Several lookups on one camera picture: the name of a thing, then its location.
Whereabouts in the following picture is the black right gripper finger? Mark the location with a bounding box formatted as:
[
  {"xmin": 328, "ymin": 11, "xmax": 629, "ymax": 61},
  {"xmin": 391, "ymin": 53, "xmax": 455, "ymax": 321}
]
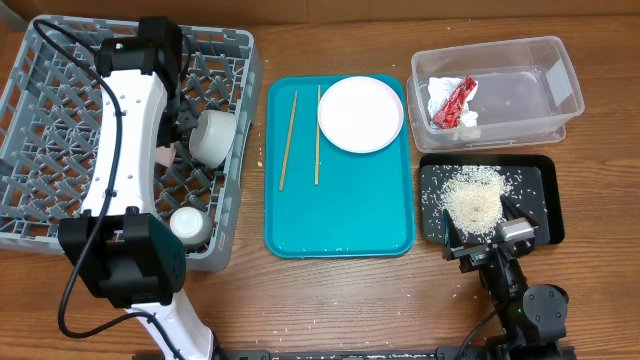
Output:
[
  {"xmin": 443, "ymin": 210, "xmax": 463, "ymax": 250},
  {"xmin": 500, "ymin": 195, "xmax": 538, "ymax": 229}
]

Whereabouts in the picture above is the grey bowl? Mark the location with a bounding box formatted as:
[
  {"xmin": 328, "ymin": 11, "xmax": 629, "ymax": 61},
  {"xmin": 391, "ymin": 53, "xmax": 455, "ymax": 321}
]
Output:
[{"xmin": 189, "ymin": 110, "xmax": 237, "ymax": 169}]

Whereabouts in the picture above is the pile of rice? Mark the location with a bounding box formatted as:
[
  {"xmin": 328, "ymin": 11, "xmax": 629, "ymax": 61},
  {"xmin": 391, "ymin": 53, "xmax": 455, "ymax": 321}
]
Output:
[{"xmin": 420, "ymin": 165, "xmax": 517, "ymax": 242}]

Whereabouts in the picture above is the white paper cup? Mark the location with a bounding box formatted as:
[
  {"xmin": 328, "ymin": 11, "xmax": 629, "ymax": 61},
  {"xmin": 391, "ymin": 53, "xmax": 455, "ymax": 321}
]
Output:
[{"xmin": 169, "ymin": 207, "xmax": 213, "ymax": 247}]

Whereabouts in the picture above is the red snack wrapper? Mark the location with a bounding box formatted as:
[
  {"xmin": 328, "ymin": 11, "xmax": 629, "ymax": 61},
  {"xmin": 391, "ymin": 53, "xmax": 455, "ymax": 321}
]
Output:
[{"xmin": 433, "ymin": 76, "xmax": 477, "ymax": 129}]

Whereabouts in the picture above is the wooden chopstick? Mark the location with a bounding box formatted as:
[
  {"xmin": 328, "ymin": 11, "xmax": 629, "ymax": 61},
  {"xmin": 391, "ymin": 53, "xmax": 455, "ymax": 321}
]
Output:
[
  {"xmin": 314, "ymin": 85, "xmax": 322, "ymax": 186},
  {"xmin": 279, "ymin": 90, "xmax": 298, "ymax": 191}
]

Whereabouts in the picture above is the white tissue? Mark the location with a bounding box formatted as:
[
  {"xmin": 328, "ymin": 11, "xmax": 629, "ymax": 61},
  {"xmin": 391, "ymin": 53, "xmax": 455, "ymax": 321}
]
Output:
[{"xmin": 427, "ymin": 77, "xmax": 478, "ymax": 129}]

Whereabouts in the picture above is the large white plate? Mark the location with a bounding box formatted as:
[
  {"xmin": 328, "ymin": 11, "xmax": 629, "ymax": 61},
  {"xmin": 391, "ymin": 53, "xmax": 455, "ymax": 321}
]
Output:
[{"xmin": 317, "ymin": 76, "xmax": 404, "ymax": 154}]

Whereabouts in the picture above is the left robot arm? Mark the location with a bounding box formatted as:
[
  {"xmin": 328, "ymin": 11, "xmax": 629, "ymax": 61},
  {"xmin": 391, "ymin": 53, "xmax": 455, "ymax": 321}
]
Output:
[{"xmin": 57, "ymin": 16, "xmax": 226, "ymax": 359}]

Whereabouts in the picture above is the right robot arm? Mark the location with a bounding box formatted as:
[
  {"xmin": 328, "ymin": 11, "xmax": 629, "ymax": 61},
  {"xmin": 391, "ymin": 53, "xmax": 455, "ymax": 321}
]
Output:
[{"xmin": 442, "ymin": 195, "xmax": 577, "ymax": 360}]

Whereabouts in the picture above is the black waste tray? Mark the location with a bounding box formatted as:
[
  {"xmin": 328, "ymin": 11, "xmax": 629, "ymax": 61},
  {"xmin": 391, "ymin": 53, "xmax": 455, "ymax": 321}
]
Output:
[{"xmin": 419, "ymin": 154, "xmax": 565, "ymax": 246}]

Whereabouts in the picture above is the clear plastic bin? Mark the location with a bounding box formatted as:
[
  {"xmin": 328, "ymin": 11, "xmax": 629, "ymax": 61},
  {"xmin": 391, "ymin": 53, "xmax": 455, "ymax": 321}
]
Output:
[{"xmin": 406, "ymin": 36, "xmax": 585, "ymax": 153}]

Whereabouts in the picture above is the grey dish rack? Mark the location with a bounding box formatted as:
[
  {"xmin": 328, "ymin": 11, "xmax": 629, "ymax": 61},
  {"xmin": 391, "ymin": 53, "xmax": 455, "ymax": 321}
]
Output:
[{"xmin": 1, "ymin": 15, "xmax": 263, "ymax": 272}]

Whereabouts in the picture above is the teal plastic tray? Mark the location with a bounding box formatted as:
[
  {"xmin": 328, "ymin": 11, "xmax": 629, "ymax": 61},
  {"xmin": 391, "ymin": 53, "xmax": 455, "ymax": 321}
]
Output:
[{"xmin": 264, "ymin": 75, "xmax": 416, "ymax": 259}]

